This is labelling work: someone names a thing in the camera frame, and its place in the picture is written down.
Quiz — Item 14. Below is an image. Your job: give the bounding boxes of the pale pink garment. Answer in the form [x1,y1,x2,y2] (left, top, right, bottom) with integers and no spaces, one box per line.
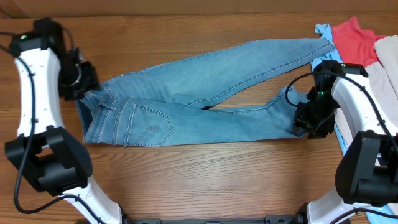
[332,35,398,215]

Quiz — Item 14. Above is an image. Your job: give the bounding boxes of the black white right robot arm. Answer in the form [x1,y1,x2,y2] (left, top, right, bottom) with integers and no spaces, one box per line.
[289,60,397,223]

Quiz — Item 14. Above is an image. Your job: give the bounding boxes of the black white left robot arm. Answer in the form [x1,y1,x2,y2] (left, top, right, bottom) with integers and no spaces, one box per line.
[5,18,129,223]

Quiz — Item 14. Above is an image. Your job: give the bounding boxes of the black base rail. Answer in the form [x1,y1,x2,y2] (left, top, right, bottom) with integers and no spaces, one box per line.
[130,215,297,224]

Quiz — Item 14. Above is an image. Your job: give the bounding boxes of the red t-shirt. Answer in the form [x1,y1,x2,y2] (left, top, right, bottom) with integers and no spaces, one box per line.
[331,16,386,67]

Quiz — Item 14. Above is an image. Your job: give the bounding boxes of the blue denim jeans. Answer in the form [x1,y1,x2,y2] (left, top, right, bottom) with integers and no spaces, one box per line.
[76,38,334,147]

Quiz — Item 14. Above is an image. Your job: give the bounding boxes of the light blue t-shirt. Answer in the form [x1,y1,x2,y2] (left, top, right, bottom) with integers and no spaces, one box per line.
[310,23,398,224]

